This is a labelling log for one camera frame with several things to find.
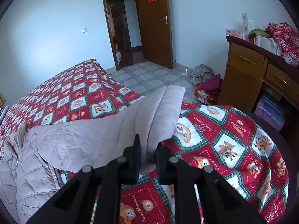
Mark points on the white bag on desk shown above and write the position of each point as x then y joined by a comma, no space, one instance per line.
268,44

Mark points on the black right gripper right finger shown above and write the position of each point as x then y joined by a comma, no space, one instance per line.
202,195

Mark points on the brown wooden door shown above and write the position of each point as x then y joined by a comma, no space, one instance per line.
156,36

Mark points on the white card box on desk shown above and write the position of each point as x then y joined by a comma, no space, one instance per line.
248,25

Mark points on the purple box under desk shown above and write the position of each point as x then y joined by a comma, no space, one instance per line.
269,110

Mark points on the red patchwork bear bedspread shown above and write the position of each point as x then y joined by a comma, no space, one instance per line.
220,136

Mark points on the dark red garment on floor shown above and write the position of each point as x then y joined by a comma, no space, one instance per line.
213,85

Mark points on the white wall light switch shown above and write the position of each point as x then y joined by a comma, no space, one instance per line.
84,30

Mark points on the silver door handle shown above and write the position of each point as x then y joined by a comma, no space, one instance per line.
165,19

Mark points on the green item on desk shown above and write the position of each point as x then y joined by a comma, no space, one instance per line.
254,32

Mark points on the beige quilted down coat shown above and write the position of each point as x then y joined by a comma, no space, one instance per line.
33,156

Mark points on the red packaging on floor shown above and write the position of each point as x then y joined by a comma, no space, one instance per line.
205,98

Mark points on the brown wooden desk cabinet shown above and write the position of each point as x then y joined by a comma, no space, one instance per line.
252,71

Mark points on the grey patterned clothes pile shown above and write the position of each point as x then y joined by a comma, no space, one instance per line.
201,74

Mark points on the pink flat box on desk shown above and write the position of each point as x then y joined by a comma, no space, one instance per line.
236,34

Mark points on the red white plaid cloth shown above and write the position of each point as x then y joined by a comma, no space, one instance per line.
287,40

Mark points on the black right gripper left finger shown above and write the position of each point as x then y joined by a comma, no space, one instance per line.
93,194

